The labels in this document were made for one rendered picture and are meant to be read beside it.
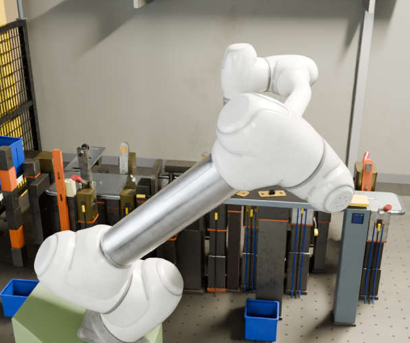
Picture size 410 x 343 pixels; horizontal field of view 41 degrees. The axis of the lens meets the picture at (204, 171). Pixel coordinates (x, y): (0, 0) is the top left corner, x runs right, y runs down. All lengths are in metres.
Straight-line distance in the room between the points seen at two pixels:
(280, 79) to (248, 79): 0.09
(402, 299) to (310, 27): 2.79
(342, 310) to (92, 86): 3.48
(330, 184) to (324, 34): 3.47
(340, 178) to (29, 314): 0.84
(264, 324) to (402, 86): 3.15
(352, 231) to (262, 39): 2.93
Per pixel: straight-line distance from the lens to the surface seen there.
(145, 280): 1.43
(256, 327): 1.86
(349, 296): 1.93
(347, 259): 1.85
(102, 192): 2.17
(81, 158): 2.04
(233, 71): 1.59
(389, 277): 2.29
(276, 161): 1.04
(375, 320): 2.05
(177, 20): 4.61
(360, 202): 1.77
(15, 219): 2.24
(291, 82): 1.60
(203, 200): 1.13
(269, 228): 1.79
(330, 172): 1.11
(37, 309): 1.51
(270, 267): 1.86
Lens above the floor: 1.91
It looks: 23 degrees down
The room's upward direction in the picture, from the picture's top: straight up
